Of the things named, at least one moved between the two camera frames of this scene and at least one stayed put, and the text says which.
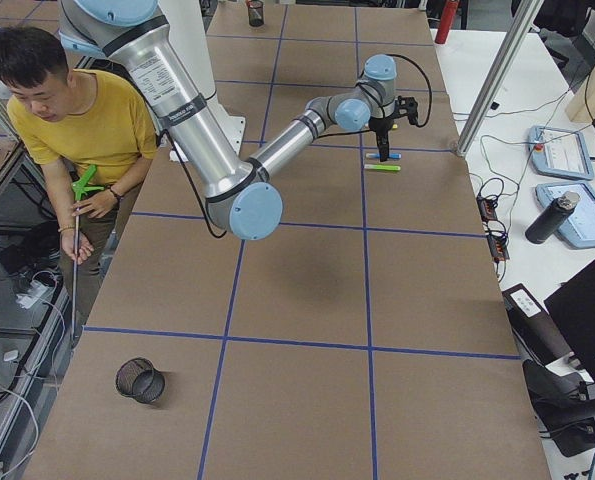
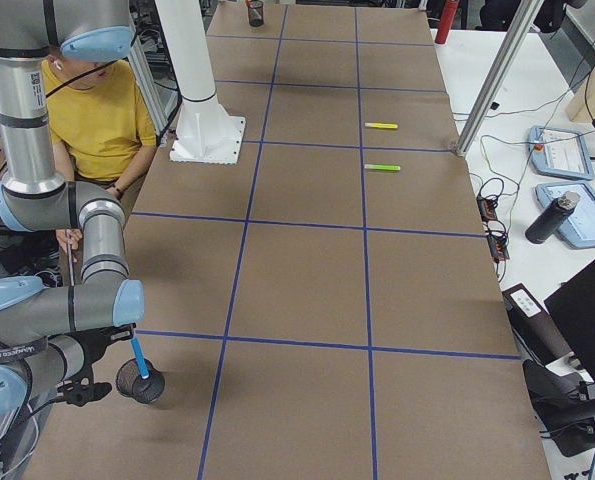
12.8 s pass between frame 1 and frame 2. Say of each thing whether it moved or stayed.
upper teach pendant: stayed
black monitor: stayed
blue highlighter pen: moved
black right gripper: moved
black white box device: stayed
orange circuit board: stayed
